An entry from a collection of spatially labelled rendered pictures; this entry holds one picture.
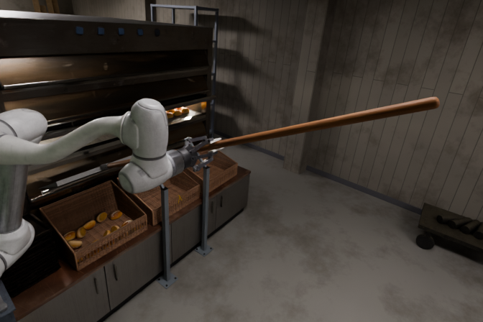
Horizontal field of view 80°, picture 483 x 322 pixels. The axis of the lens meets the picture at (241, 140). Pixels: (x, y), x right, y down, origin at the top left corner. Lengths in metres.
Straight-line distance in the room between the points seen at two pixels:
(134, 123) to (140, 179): 0.17
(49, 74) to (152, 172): 1.48
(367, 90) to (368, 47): 0.55
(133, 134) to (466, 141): 3.82
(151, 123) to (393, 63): 3.62
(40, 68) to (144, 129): 1.49
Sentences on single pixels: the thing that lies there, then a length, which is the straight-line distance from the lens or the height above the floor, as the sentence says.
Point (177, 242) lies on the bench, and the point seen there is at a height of 0.29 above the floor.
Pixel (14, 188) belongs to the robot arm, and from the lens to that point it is 1.47.
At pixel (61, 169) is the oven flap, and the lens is 2.52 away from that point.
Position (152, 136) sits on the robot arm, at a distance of 0.86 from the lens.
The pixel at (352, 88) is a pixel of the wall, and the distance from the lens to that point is 4.32.
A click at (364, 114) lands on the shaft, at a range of 0.86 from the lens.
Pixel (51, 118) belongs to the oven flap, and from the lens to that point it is 2.32.
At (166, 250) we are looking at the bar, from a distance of 2.65.
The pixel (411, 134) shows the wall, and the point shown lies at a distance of 4.24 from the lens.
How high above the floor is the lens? 2.17
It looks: 22 degrees down
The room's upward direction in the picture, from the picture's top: 5 degrees clockwise
